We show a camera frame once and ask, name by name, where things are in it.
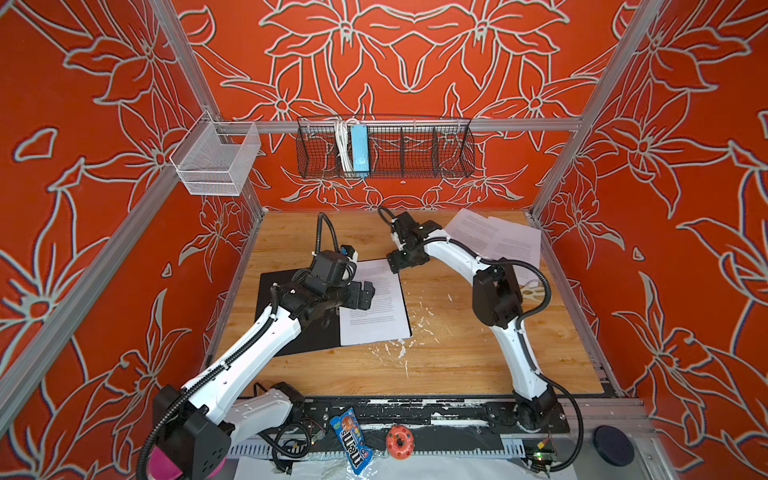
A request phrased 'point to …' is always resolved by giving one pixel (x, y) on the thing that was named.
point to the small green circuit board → (543, 458)
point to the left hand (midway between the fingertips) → (359, 286)
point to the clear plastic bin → (215, 158)
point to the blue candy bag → (348, 427)
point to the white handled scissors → (536, 294)
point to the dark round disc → (614, 446)
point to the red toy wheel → (400, 442)
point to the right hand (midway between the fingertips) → (399, 260)
